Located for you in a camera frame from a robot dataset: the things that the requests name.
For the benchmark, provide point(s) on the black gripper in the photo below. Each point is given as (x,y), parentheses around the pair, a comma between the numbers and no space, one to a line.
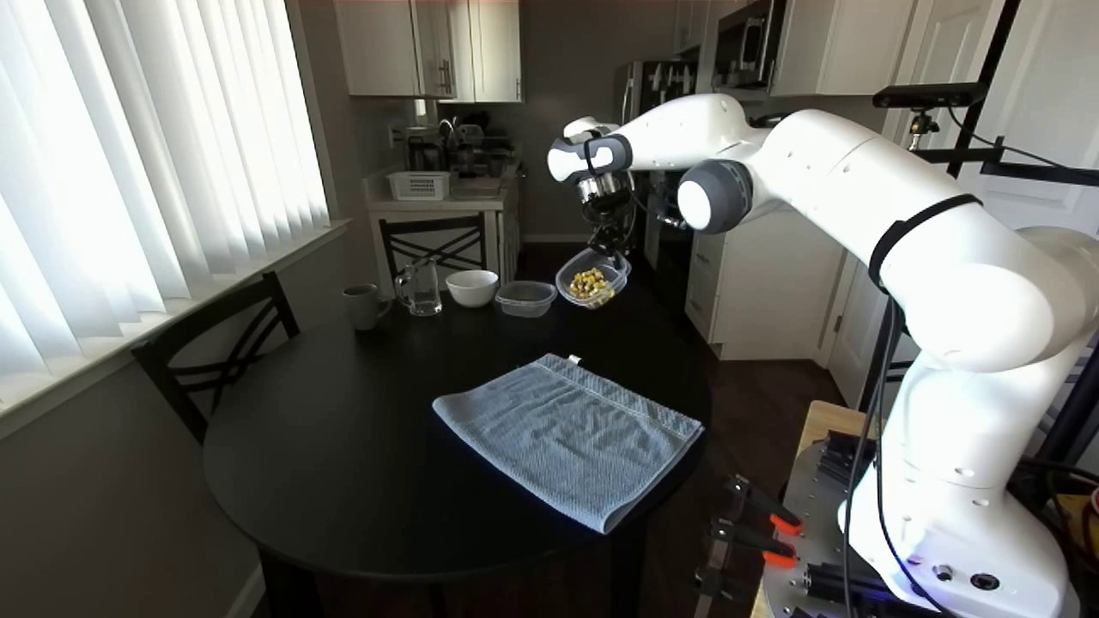
(605,207)

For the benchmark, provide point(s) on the yellow food pieces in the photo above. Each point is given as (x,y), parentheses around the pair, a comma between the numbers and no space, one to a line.
(592,287)

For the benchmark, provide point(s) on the clear plastic lunchbox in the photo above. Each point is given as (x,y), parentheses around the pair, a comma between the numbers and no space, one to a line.
(568,287)

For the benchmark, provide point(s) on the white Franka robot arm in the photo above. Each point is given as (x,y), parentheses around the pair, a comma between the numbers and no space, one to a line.
(963,309)

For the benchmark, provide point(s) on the blue towel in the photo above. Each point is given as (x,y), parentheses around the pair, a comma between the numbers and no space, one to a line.
(571,441)

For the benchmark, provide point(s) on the white counter cabinet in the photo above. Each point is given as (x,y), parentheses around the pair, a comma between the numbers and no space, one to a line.
(500,228)

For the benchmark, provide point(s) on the white bowl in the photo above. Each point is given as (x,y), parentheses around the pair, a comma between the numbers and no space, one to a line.
(472,287)

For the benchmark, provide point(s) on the white kitchen base cabinet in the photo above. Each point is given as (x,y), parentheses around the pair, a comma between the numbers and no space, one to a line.
(767,287)

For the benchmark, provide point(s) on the black wooden chair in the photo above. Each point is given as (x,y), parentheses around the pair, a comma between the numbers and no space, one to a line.
(435,243)
(218,343)

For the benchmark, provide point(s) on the clear glass cup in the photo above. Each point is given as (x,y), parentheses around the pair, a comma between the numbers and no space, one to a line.
(425,294)

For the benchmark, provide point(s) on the clear plastic storage bin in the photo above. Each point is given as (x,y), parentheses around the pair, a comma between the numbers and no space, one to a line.
(419,187)

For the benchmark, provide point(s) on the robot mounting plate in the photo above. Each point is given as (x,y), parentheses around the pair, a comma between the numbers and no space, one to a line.
(825,504)

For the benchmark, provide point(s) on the white vertical window blinds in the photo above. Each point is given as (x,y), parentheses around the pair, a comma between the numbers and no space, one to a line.
(139,159)

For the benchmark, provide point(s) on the white kitchen wall cabinets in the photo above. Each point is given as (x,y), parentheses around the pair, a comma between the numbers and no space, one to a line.
(432,45)

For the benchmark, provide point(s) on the black stereo camera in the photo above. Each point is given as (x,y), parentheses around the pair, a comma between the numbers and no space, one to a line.
(928,95)

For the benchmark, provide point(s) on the black camera stand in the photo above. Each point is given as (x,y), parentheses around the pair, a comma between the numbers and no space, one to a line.
(998,139)

